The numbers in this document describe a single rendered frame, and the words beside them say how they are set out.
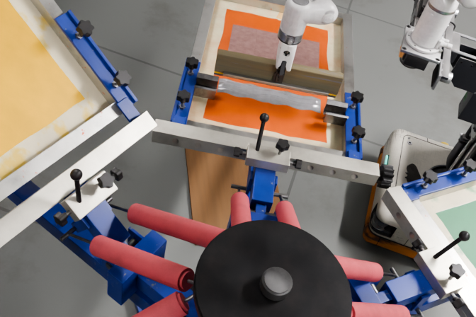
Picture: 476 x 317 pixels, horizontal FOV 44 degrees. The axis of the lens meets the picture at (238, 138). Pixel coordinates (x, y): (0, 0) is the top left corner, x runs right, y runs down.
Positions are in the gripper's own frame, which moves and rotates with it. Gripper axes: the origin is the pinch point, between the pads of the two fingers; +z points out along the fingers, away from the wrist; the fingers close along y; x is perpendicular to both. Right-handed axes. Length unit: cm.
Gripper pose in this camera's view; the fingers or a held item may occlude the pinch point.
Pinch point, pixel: (278, 73)
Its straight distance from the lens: 189.9
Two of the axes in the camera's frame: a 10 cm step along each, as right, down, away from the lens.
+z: -1.6, 6.5, 7.4
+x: -9.8, -1.9, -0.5
